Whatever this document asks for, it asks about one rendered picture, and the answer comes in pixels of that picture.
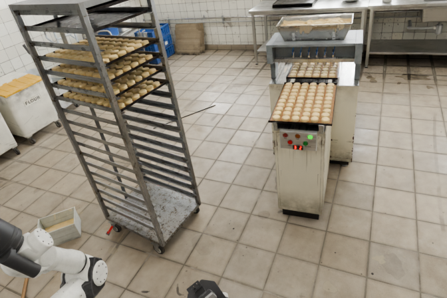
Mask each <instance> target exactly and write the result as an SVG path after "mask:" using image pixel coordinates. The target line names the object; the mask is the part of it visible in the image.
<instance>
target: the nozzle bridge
mask: <svg viewBox="0 0 447 298"><path fill-rule="evenodd" d="M293 47H294V49H293ZM301 47H302V49H301ZM309 47H310V49H309ZM317 47H318V58H317V59H316V58H315V52H316V50H317ZM326 47H327V48H326ZM334 47H335V58H332V52H333V49H334ZM325 48H326V52H327V58H323V55H324V50H325ZM292 50H294V52H295V58H294V59H292ZM300 50H302V59H300V56H299V53H300ZM308 50H310V58H309V59H308V58H307V52H308ZM266 51H267V64H270V65H271V78H274V79H276V77H277V75H278V63H354V64H355V76H354V80H359V78H360V70H361V60H362V52H363V30H350V31H349V32H348V33H347V36H346V37H345V40H324V41H284V40H283V38H282V36H281V34H280V33H274V35H273V36H272V38H271V39H270V40H269V42H268V43H267V44H266Z"/></svg>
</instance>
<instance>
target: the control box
mask: <svg viewBox="0 0 447 298"><path fill-rule="evenodd" d="M284 133H286V134H287V135H288V137H284V136H283V134H284ZM296 134H299V135H300V138H296V137H295V135H296ZM308 135H311V136H312V137H313V138H312V139H308ZM279 137H280V148H287V149H294V150H300V149H301V148H300V146H301V147H302V149H301V150H309V151H317V131H309V130H290V129H280V131H279ZM289 140H291V141H292V142H293V143H292V144H288V141H289ZM304 142H307V143H308V145H307V146H304V145H303V143H304ZM294 146H296V147H297V149H295V147H294Z"/></svg>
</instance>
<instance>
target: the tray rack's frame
mask: <svg viewBox="0 0 447 298"><path fill-rule="evenodd" d="M107 1H111V0H26V1H21V2H18V3H13V4H10V5H8V6H9V8H10V11H11V13H12V15H13V18H14V20H15V22H16V24H17V26H18V28H19V30H20V32H21V35H22V37H23V39H24V41H25V44H26V46H27V48H28V50H29V52H30V54H31V56H32V59H33V61H34V63H35V66H36V68H37V70H38V72H39V74H40V76H41V78H42V80H43V83H44V85H45V87H46V89H47V92H48V94H49V96H50V98H51V100H52V102H53V105H54V107H55V109H56V111H57V114H58V116H59V118H60V120H61V122H62V124H63V126H64V128H65V131H66V133H67V135H68V138H69V140H70V142H71V144H72V146H73V148H74V150H75V153H76V155H77V157H78V159H79V162H80V164H81V166H82V168H83V170H84V172H85V174H86V177H87V179H88V181H89V183H90V186H91V188H92V190H93V192H94V194H95V196H96V198H97V201H98V203H99V205H100V208H101V210H102V212H103V214H104V216H105V218H106V219H107V220H109V223H110V224H111V225H113V226H114V227H113V229H115V230H116V231H117V229H116V227H115V224H117V225H119V226H121V227H123V228H125V229H127V230H129V231H131V232H133V233H135V234H137V235H139V236H141V237H143V238H145V239H147V240H149V241H151V244H152V245H153V246H154V249H155V250H156V251H158V252H160V250H159V248H158V247H159V246H160V243H159V241H158V238H157V235H156V232H155V231H154V230H152V229H150V228H148V227H145V226H143V225H141V224H139V223H136V222H134V221H132V220H130V219H128V218H126V217H124V216H122V215H120V214H118V213H115V212H113V211H111V212H108V210H107V208H106V206H105V204H104V201H103V199H102V197H101V195H100V192H99V191H98V188H97V186H96V183H95V181H94V179H93V177H92V174H91V173H90V170H89V168H88V165H87V163H86V161H85V159H84V156H83V155H82V152H81V150H80V148H79V145H78V143H77V141H76V138H75V136H74V134H73V132H72V130H71V127H70V125H69V122H68V120H67V118H66V116H65V114H64V112H63V109H62V107H61V104H60V102H59V100H58V98H57V96H56V94H55V91H54V89H53V86H52V84H51V82H50V80H49V78H48V76H47V73H46V71H45V69H44V66H43V64H42V62H41V60H40V58H39V55H38V53H37V51H36V48H35V46H34V44H33V42H32V40H31V37H30V35H29V33H28V30H27V28H26V26H25V24H24V22H23V19H22V17H21V15H20V12H19V10H76V7H75V3H78V2H83V3H84V6H85V8H88V7H92V6H95V5H98V4H101V3H105V2H107ZM144 182H145V183H147V184H149V186H148V187H147V190H148V193H149V194H152V195H153V196H152V197H151V198H150V199H151V202H152V203H153V204H156V205H155V206H154V211H155V212H156V213H158V214H159V215H158V216H157V219H158V221H159V222H161V223H162V224H161V226H160V229H161V230H163V231H165V233H164V234H163V237H164V241H165V243H166V244H167V243H168V242H169V241H170V240H171V238H172V237H173V236H174V235H175V234H176V232H177V231H178V230H179V229H180V228H181V227H182V226H183V225H184V224H185V222H186V221H187V220H188V219H189V218H190V216H191V215H192V214H193V213H194V212H195V211H196V210H197V209H198V207H199V204H197V203H196V201H195V199H193V198H190V197H187V196H184V195H182V194H179V193H177V192H173V191H171V190H168V189H166V188H163V187H160V186H157V185H155V184H152V183H150V182H147V181H144ZM124 197H125V200H128V201H130V202H132V203H135V204H137V205H139V206H142V207H144V208H146V209H147V207H146V204H143V203H142V202H139V201H136V200H134V199H132V198H129V197H127V196H124ZM119 204H121V205H123V206H125V207H127V208H130V209H131V210H134V211H136V212H139V213H141V214H143V215H145V216H148V217H149V218H150V215H149V214H148V213H146V212H143V211H142V210H139V209H137V208H135V207H132V206H130V205H128V204H125V203H124V202H120V203H119ZM115 209H117V210H119V211H121V212H124V213H126V214H128V215H130V216H132V217H134V218H136V219H139V220H141V221H143V222H145V223H148V224H150V225H152V226H153V224H152V222H149V221H148V220H145V219H143V218H141V217H139V216H136V215H134V214H132V213H130V212H127V211H126V210H123V209H121V208H119V207H115Z"/></svg>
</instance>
